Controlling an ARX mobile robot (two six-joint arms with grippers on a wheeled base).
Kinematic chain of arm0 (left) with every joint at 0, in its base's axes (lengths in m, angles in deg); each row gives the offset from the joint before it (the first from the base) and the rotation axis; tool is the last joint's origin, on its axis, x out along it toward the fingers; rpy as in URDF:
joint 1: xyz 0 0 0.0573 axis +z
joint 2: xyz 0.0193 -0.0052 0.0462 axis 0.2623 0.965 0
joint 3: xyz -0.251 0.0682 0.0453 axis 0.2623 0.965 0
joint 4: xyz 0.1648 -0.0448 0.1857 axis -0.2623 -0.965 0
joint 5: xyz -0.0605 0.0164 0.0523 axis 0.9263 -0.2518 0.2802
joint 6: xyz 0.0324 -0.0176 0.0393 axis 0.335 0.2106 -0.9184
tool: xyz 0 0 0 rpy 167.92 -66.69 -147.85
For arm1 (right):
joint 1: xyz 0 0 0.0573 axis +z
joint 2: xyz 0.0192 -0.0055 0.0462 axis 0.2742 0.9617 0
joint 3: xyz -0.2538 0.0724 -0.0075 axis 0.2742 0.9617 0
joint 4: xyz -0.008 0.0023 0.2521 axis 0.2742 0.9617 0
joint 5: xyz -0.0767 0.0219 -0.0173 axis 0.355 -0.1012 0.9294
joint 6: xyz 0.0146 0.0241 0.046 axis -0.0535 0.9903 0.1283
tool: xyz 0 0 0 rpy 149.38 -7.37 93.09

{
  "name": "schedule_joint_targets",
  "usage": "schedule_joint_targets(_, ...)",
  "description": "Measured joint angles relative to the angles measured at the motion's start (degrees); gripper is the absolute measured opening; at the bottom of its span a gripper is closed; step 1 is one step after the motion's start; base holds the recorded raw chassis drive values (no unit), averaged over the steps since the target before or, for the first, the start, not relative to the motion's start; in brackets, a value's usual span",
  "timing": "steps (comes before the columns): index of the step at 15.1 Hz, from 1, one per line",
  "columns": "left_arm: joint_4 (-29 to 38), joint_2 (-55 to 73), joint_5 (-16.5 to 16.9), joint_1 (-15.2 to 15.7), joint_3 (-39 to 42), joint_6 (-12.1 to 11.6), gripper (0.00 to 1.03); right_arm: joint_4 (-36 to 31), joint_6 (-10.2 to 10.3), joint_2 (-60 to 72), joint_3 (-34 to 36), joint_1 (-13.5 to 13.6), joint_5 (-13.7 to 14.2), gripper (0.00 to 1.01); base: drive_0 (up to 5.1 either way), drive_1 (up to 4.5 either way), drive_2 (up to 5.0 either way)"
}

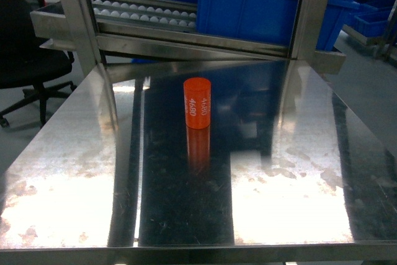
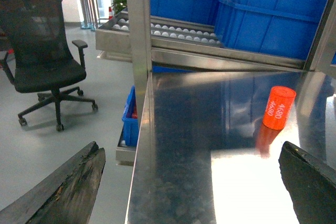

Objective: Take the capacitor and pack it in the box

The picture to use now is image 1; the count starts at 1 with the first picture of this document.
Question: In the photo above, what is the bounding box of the stainless steel flow rack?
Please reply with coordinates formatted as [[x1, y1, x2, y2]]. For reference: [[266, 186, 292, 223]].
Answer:
[[31, 0, 346, 74]]

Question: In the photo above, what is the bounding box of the side blue bin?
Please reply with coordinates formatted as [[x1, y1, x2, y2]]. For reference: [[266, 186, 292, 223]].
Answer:
[[351, 7, 391, 37]]

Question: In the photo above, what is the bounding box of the black office chair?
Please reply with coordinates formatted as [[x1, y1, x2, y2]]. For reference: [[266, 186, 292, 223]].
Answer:
[[1, 0, 77, 128]]

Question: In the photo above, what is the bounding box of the large blue plastic bin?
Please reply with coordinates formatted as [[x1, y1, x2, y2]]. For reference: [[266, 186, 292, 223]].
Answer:
[[196, 0, 359, 51]]

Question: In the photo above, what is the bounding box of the orange cylindrical capacitor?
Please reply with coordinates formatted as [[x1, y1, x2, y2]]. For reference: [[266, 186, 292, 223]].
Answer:
[[183, 77, 212, 130]]

